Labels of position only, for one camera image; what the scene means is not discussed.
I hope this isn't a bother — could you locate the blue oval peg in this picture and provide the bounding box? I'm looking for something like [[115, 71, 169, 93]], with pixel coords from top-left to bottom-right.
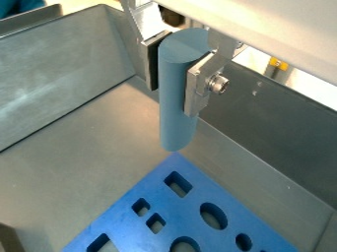
[[158, 28, 210, 152]]

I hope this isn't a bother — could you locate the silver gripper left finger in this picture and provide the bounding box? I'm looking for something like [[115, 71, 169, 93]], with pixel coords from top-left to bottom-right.
[[120, 0, 170, 91]]

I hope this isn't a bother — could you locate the grey metal bin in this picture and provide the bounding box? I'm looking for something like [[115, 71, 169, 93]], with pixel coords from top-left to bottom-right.
[[0, 5, 337, 252]]

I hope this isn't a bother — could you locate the blue shape-sorting board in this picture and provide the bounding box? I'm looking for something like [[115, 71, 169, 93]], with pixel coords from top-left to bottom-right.
[[62, 153, 297, 252]]

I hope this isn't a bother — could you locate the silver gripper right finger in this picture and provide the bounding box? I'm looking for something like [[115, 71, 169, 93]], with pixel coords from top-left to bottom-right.
[[185, 29, 239, 117]]

